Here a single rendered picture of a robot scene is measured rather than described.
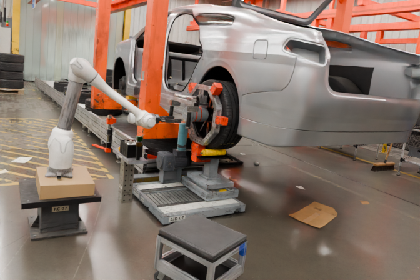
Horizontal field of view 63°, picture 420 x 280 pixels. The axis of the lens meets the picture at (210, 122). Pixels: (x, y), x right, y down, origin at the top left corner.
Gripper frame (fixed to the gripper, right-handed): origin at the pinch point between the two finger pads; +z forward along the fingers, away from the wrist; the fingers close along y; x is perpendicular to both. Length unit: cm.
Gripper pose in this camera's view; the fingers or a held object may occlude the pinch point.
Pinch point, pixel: (176, 119)
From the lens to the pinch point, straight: 290.1
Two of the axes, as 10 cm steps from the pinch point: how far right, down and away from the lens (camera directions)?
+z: 8.4, 0.2, 5.4
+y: 5.3, 1.9, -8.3
